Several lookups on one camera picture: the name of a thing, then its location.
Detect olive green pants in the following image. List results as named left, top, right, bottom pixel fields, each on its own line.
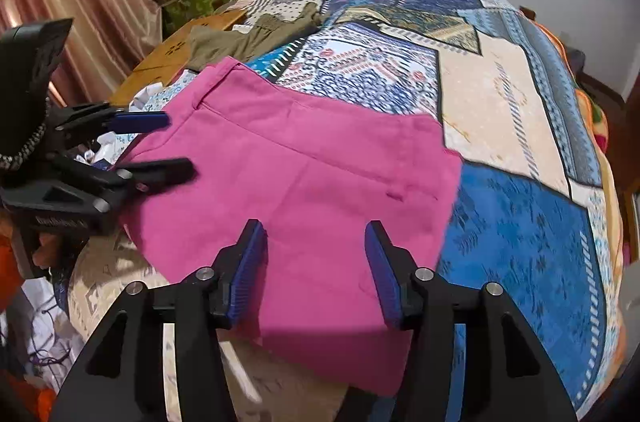
left=187, top=5, right=326, bottom=70

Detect green storage box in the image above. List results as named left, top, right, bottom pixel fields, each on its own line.
left=160, top=0, right=246, bottom=36

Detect orange cloth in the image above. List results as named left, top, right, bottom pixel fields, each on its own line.
left=0, top=237, right=26, bottom=303

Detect orange green blanket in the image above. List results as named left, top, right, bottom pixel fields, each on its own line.
left=520, top=7, right=626, bottom=153

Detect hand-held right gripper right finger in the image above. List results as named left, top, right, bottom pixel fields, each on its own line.
left=364, top=219, right=578, bottom=422

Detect person's left hand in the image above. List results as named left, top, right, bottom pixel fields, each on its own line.
left=31, top=235, right=58, bottom=270

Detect patchwork printed blanket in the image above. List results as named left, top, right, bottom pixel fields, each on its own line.
left=67, top=0, right=626, bottom=422

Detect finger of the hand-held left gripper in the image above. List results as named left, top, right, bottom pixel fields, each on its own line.
left=52, top=157, right=196, bottom=210
left=50, top=102, right=171, bottom=140

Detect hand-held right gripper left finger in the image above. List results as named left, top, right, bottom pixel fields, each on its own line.
left=50, top=219, right=268, bottom=422

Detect wooden bed frame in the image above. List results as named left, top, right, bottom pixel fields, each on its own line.
left=575, top=47, right=640, bottom=253

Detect white patterned cloth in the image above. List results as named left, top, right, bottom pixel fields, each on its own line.
left=75, top=82, right=166, bottom=163

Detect pink pants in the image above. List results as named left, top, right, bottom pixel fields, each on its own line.
left=117, top=56, right=463, bottom=398

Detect wooden lap desk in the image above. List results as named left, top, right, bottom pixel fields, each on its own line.
left=107, top=10, right=246, bottom=108

